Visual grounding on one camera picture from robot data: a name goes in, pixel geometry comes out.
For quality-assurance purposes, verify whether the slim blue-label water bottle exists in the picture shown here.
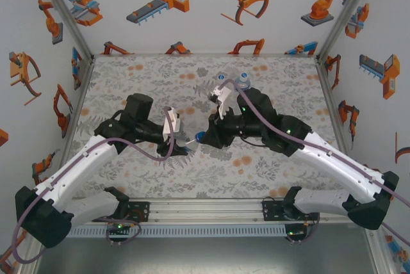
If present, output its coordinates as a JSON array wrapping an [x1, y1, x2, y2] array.
[[175, 129, 206, 155]]

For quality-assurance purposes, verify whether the wide blue-label water bottle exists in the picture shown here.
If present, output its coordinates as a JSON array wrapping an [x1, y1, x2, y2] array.
[[234, 72, 253, 91]]

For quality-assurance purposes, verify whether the floral print tablecloth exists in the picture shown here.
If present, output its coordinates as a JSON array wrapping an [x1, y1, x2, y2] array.
[[65, 54, 356, 200]]

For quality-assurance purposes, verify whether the small green-lit circuit board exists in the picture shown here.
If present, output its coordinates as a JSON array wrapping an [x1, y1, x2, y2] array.
[[106, 222, 133, 233], [286, 228, 309, 238]]

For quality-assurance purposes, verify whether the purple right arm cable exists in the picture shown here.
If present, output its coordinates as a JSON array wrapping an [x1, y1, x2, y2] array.
[[215, 78, 410, 248]]

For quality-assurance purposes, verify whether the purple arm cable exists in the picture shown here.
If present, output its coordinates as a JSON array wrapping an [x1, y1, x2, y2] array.
[[11, 106, 177, 264], [215, 78, 410, 248]]

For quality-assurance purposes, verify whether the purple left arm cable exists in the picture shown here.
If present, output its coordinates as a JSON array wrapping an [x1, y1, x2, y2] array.
[[11, 106, 177, 264]]

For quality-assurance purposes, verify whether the thin aluminium table rail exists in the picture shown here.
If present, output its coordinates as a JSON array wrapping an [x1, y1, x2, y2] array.
[[316, 57, 357, 173], [92, 51, 320, 59], [60, 56, 96, 159]]

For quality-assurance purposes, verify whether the wide aluminium slotted rail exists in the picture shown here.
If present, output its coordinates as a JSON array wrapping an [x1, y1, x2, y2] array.
[[91, 197, 323, 224]]

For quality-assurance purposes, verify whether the slotted grey cable duct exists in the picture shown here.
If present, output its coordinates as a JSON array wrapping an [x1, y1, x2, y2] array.
[[63, 224, 288, 239]]

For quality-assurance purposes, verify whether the purple cable loop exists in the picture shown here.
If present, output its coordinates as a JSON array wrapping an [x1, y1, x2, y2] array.
[[286, 216, 322, 246], [105, 211, 144, 248]]

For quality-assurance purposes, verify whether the aluminium frame post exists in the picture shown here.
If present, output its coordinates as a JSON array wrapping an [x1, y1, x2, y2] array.
[[33, 0, 96, 60], [365, 230, 397, 274], [316, 0, 381, 61], [17, 241, 45, 274]]

